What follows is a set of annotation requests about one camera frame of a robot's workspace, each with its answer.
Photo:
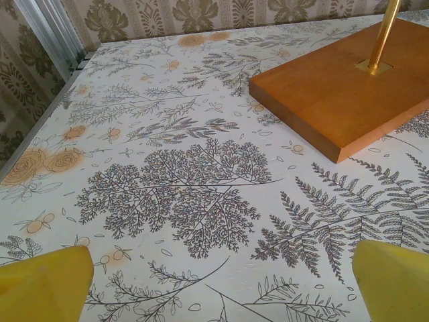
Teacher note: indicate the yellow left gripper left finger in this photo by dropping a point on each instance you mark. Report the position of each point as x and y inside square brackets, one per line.
[43, 288]

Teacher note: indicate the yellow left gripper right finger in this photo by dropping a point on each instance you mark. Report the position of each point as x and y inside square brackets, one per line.
[395, 288]

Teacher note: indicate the aluminium table side rail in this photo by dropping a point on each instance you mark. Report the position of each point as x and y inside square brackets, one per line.
[10, 169]

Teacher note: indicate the aluminium frame corner post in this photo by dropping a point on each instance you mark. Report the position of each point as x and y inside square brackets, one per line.
[50, 33]

